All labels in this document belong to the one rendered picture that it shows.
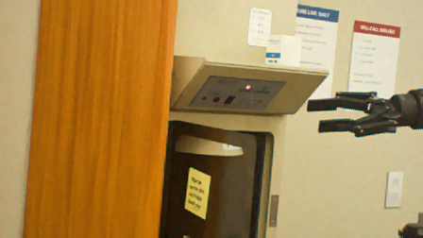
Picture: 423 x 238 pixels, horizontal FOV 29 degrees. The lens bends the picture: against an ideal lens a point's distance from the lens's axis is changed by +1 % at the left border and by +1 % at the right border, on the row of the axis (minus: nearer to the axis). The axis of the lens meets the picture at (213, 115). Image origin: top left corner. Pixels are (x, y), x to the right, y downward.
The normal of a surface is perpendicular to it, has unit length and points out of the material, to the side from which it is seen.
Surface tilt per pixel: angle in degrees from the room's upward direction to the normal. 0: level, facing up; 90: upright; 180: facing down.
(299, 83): 135
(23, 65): 90
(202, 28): 90
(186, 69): 90
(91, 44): 90
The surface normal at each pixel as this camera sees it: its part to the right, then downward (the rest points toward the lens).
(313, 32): 0.61, 0.10
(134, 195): -0.79, -0.04
